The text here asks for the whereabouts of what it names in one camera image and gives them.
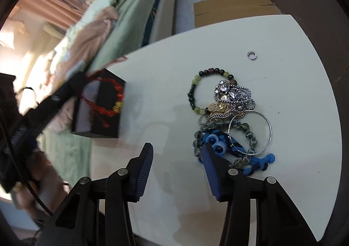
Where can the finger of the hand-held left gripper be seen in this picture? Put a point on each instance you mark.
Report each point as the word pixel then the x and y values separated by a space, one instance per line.
pixel 54 101

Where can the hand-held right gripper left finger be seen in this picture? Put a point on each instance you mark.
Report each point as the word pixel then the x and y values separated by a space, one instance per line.
pixel 142 172

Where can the bed with green sheet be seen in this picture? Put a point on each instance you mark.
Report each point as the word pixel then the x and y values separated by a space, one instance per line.
pixel 136 14

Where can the white mattress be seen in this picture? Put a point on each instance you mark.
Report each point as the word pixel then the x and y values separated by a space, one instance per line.
pixel 166 11

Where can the flat brown cardboard sheet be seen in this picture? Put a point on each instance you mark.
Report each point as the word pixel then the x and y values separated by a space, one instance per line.
pixel 231 10

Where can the silver bangle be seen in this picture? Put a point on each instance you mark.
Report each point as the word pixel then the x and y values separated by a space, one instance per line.
pixel 270 128

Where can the pink cloth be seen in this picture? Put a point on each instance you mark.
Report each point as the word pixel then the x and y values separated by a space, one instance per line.
pixel 92 33

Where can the pink window curtain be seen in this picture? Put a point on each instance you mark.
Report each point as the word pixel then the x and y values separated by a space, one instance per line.
pixel 51 0

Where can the black jewelry box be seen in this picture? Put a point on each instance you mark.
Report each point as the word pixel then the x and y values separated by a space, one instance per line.
pixel 109 128

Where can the gold flower pendant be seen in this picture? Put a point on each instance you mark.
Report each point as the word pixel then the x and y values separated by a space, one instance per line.
pixel 216 107

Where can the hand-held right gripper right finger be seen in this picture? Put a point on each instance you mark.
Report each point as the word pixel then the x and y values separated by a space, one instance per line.
pixel 211 172

